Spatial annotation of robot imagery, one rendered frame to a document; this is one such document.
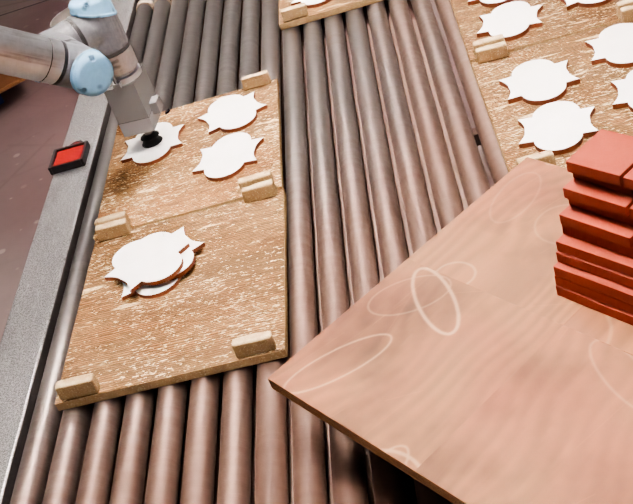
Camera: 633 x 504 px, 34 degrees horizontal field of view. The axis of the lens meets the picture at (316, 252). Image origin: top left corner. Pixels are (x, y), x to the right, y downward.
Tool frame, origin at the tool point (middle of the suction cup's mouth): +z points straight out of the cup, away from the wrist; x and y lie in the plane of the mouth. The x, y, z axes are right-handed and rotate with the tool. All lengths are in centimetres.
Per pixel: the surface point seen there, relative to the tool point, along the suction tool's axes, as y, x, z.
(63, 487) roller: -84, -3, 3
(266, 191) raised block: -27.4, -26.8, -0.9
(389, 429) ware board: -94, -51, -10
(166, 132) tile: 2.5, -2.5, -0.3
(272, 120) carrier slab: -0.7, -24.7, 0.6
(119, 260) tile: -40.4, -3.0, -2.0
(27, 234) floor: 127, 115, 94
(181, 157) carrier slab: -7.1, -7.1, 0.6
